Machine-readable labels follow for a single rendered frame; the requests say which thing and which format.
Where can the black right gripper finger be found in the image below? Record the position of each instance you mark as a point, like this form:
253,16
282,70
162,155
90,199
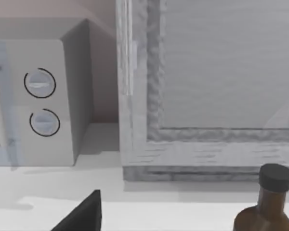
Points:
86,214

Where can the pale microwave knob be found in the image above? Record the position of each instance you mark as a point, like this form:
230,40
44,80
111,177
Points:
39,82
44,122

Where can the pale microwave oven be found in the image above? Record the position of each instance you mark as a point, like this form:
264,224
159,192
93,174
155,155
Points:
41,101

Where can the brown bottle with black cap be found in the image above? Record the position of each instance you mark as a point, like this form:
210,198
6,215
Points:
267,207

